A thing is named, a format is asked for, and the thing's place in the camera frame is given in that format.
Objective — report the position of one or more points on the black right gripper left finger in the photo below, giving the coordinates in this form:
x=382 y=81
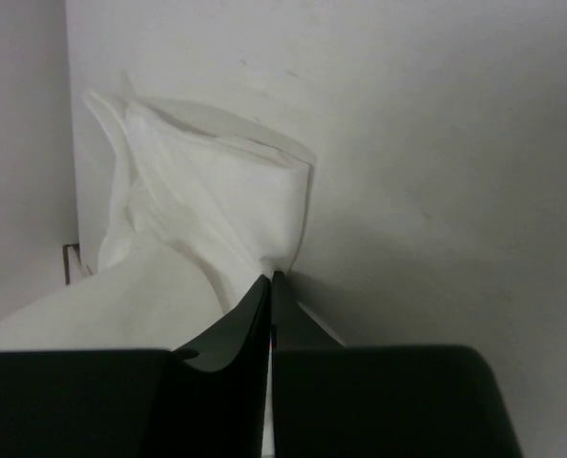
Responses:
x=203 y=399

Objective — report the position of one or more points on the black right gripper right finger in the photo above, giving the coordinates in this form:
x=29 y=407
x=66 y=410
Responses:
x=330 y=400

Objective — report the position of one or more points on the white tank top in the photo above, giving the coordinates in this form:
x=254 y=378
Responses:
x=194 y=219

